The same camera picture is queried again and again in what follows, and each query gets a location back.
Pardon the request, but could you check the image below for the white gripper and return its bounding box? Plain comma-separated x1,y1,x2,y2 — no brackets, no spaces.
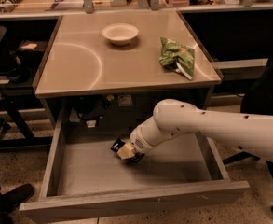
117,126,154,160

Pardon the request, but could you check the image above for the black rxbar chocolate wrapper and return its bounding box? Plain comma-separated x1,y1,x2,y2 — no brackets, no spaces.
111,139,144,163

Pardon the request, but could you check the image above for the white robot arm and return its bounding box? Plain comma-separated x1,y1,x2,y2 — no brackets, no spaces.
117,99,273,162

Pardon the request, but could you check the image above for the open grey wooden drawer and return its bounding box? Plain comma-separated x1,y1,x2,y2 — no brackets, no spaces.
20,110,249,224

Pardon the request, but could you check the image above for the green chip bag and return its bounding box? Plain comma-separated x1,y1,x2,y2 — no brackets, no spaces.
159,37,195,80

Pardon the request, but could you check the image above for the black shoe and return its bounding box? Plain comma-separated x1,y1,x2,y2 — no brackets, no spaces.
0,184,34,213

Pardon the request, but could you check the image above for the black box with label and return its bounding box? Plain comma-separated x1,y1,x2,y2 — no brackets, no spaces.
17,40,48,67

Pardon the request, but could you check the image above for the black office chair right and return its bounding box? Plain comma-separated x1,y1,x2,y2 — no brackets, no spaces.
223,58,273,212

